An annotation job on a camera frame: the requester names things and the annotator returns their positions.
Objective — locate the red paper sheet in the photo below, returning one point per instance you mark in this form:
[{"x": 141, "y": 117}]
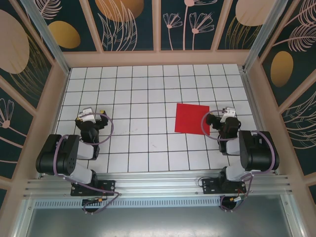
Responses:
[{"x": 192, "y": 119}]

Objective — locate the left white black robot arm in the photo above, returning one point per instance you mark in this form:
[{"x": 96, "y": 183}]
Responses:
[{"x": 84, "y": 150}]

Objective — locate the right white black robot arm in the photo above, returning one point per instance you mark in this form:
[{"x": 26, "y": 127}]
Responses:
[{"x": 232, "y": 148}]

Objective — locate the grey metal sheet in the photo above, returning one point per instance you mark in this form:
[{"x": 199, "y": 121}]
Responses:
[{"x": 158, "y": 222}]

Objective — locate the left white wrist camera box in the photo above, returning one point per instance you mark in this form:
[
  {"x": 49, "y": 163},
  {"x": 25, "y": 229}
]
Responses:
[{"x": 87, "y": 115}]

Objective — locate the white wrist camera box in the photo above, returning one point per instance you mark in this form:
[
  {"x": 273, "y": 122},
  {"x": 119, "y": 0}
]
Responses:
[
  {"x": 87, "y": 115},
  {"x": 228, "y": 114}
]

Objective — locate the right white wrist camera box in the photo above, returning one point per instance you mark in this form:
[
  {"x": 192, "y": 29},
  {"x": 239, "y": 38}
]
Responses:
[{"x": 228, "y": 114}]

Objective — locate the aluminium side rail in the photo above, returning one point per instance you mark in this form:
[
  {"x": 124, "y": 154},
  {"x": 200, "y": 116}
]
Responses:
[{"x": 253, "y": 98}]

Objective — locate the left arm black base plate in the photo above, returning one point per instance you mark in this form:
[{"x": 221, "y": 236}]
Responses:
[{"x": 108, "y": 185}]

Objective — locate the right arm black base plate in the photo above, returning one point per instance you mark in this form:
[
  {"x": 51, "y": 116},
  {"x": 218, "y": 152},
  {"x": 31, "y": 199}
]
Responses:
[{"x": 209, "y": 185}]

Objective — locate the aluminium frame post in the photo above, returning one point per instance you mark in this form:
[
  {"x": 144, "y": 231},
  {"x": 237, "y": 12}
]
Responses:
[
  {"x": 251, "y": 61},
  {"x": 60, "y": 63}
]

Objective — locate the aluminium mounting rail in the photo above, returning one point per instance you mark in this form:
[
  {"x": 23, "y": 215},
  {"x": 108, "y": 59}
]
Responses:
[{"x": 158, "y": 182}]

